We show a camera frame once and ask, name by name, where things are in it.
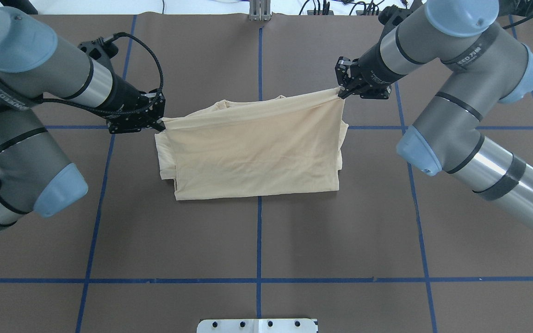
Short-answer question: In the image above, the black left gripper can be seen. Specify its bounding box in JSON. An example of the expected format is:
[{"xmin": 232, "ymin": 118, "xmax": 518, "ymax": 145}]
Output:
[{"xmin": 106, "ymin": 89, "xmax": 166, "ymax": 134}]

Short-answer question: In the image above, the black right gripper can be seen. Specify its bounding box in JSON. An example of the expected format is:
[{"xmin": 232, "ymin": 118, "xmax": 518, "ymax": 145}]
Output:
[{"xmin": 335, "ymin": 56, "xmax": 392, "ymax": 100}]

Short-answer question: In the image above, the cream long-sleeve printed shirt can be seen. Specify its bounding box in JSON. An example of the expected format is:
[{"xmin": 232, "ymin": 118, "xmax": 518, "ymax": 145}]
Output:
[{"xmin": 155, "ymin": 88, "xmax": 348, "ymax": 201}]

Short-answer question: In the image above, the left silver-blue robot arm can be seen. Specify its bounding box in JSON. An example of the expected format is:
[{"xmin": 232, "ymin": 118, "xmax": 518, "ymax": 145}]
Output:
[{"xmin": 0, "ymin": 6, "xmax": 165, "ymax": 232}]

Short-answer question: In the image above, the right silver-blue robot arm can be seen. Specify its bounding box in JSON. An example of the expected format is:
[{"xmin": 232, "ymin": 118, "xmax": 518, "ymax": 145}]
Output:
[{"xmin": 335, "ymin": 0, "xmax": 533, "ymax": 230}]

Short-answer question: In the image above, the aluminium frame post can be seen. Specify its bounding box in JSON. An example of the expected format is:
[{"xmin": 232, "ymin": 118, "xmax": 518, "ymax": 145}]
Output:
[{"xmin": 249, "ymin": 0, "xmax": 272, "ymax": 22}]

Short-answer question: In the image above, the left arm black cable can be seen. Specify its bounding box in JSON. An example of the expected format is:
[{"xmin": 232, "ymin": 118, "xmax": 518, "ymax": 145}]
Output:
[{"xmin": 0, "ymin": 32, "xmax": 164, "ymax": 199}]

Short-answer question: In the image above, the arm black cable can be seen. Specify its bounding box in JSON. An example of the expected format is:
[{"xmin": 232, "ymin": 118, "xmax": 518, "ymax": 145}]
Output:
[
  {"xmin": 500, "ymin": 0, "xmax": 533, "ymax": 31},
  {"xmin": 0, "ymin": 32, "xmax": 164, "ymax": 199}
]

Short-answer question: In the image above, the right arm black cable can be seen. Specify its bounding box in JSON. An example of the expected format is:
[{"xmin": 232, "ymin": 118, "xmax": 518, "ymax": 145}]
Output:
[{"xmin": 500, "ymin": 0, "xmax": 533, "ymax": 31}]

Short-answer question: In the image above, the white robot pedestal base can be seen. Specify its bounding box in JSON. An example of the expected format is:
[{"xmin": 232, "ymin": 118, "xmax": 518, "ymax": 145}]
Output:
[{"xmin": 196, "ymin": 318, "xmax": 319, "ymax": 333}]

